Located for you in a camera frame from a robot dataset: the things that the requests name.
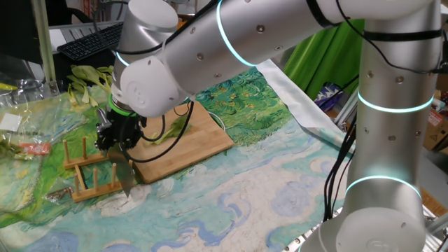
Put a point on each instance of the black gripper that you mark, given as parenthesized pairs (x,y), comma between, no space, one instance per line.
(126,127)

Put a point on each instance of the steel cleaver knife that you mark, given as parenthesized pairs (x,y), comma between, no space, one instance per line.
(124,171)

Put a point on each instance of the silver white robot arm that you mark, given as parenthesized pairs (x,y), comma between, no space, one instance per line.
(245,35)

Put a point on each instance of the green pakchoi stalk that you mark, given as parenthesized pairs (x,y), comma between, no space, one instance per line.
(175,129)

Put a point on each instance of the wooden peg rack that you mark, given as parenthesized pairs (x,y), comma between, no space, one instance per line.
(87,160)

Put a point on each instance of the bamboo cutting board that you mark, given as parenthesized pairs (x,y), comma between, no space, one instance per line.
(189,154)

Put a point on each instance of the small bag of screws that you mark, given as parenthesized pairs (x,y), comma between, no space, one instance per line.
(59,194)

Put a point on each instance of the red printed label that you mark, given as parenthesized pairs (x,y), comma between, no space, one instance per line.
(35,148)

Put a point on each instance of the clear plastic bag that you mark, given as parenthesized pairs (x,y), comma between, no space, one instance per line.
(35,115)

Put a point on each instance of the black computer keyboard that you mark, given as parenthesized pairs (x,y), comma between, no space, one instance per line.
(87,43)

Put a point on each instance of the white paper label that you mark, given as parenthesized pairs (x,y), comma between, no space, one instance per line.
(10,122)

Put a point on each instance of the dark green vegetable bunch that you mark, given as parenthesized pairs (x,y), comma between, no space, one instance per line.
(8,150)

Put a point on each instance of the painted landscape tablecloth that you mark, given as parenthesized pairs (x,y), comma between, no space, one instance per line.
(245,182)

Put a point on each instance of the black office chair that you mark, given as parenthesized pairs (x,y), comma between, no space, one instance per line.
(56,8)

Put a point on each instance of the black monitor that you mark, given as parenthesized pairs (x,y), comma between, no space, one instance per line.
(17,31)

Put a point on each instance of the blue patterned bag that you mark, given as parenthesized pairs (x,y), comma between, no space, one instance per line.
(327,96)

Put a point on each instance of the green fabric curtain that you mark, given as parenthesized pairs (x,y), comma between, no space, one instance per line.
(325,59)

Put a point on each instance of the cardboard box red label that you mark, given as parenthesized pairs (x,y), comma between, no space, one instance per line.
(435,133)

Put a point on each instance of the aluminium frame post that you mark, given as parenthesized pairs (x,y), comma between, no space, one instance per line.
(344,108)
(437,224)
(43,42)

